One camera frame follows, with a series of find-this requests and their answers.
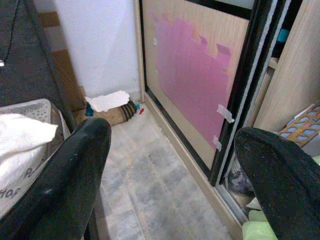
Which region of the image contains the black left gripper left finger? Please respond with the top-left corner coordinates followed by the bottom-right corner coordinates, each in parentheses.
top-left (0, 117), bottom-right (112, 240)

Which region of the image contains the teal plastic object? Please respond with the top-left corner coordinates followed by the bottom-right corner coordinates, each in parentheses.
top-left (84, 103), bottom-right (95, 117)

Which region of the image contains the blue cloud pattern board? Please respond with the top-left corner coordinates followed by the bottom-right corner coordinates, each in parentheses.
top-left (278, 104), bottom-right (320, 148)

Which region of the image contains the white pillow with writing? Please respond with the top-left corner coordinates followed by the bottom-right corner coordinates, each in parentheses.
top-left (0, 113), bottom-right (59, 218)

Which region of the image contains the grey patterned cloth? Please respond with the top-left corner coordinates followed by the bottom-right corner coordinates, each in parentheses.
top-left (226, 159), bottom-right (255, 195)

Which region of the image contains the white torn paper sheet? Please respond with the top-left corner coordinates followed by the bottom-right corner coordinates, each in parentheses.
top-left (84, 89), bottom-right (131, 113)

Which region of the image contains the dark tufted bed headboard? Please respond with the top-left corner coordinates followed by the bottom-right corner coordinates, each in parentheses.
top-left (0, 0), bottom-right (77, 132)

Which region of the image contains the brown cardboard box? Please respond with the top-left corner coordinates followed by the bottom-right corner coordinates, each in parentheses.
top-left (74, 104), bottom-right (131, 127)

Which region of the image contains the light wood wardrobe panel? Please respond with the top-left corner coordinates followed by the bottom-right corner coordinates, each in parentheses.
top-left (253, 0), bottom-right (320, 133)

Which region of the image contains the white tape piece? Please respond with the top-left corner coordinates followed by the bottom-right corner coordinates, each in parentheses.
top-left (211, 134), bottom-right (223, 152)
top-left (216, 103), bottom-right (235, 124)

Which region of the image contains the light wood wardrobe frame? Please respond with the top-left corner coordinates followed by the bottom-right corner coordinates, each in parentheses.
top-left (133, 0), bottom-right (248, 240)

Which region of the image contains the brown cardboard sheet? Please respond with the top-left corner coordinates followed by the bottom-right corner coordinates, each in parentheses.
top-left (37, 9), bottom-right (87, 112)

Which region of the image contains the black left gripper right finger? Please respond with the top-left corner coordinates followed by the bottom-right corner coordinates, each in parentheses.
top-left (234, 126), bottom-right (320, 240)

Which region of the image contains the white quilted mattress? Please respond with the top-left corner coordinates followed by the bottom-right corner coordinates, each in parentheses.
top-left (0, 98), bottom-right (71, 156)

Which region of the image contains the pink plastic sheet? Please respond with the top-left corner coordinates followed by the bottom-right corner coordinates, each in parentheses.
top-left (149, 12), bottom-right (235, 151)

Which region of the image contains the teal cloth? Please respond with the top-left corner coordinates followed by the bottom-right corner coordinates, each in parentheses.
top-left (277, 28), bottom-right (290, 42)

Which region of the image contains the black framed wardrobe sliding door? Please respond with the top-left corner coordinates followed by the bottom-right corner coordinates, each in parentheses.
top-left (138, 0), bottom-right (291, 187)

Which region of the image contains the black ribbed object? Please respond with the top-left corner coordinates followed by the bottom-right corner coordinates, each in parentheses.
top-left (119, 101), bottom-right (138, 123)

